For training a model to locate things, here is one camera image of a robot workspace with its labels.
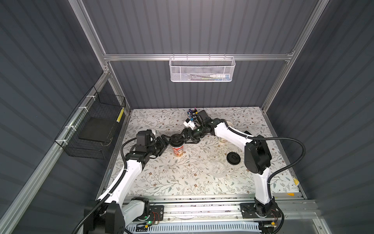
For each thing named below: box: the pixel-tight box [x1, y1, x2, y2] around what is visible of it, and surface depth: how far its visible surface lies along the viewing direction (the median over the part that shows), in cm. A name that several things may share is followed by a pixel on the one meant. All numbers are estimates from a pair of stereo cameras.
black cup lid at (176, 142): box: [169, 133, 185, 148], surface depth 82 cm
